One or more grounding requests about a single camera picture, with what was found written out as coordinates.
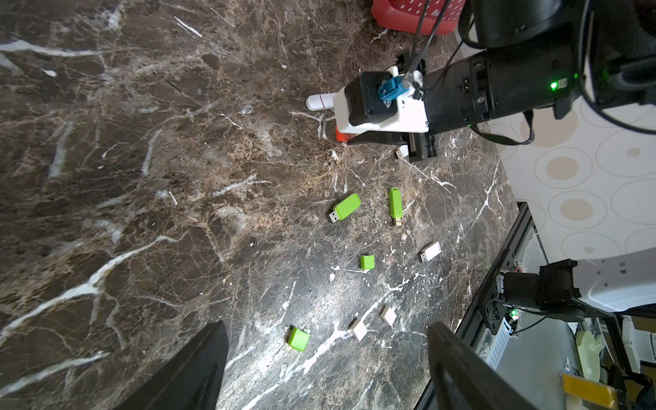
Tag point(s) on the white usb cap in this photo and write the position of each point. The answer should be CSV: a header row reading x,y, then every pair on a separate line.
x,y
358,329
388,315

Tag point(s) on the red usb drive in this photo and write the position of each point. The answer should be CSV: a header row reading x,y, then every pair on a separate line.
x,y
343,137

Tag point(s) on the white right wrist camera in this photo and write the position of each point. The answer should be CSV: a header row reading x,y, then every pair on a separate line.
x,y
359,109

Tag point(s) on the white rounded usb drive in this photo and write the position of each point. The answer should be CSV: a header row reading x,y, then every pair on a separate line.
x,y
320,102

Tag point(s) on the green usb drive uncapped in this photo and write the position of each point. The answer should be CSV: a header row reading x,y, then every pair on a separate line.
x,y
395,206

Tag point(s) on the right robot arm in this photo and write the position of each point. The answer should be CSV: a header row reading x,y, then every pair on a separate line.
x,y
613,44

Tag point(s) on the green usb drive capped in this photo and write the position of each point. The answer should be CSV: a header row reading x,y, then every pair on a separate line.
x,y
345,208

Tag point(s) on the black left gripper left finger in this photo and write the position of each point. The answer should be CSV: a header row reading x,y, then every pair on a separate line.
x,y
192,379

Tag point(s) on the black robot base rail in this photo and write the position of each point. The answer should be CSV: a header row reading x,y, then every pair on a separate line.
x,y
486,311

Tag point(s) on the white usb drive front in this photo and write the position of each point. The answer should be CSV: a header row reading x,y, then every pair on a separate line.
x,y
430,252

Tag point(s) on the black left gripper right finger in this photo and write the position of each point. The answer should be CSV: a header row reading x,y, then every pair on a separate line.
x,y
462,380

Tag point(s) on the white rectangular usb drive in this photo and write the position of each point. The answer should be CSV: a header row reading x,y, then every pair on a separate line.
x,y
402,152

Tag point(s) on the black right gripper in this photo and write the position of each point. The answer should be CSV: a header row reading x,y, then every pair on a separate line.
x,y
492,84

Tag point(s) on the red polka dot toaster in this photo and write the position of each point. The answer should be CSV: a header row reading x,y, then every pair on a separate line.
x,y
404,15

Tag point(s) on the green usb cap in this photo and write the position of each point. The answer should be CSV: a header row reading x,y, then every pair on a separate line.
x,y
367,262
298,339

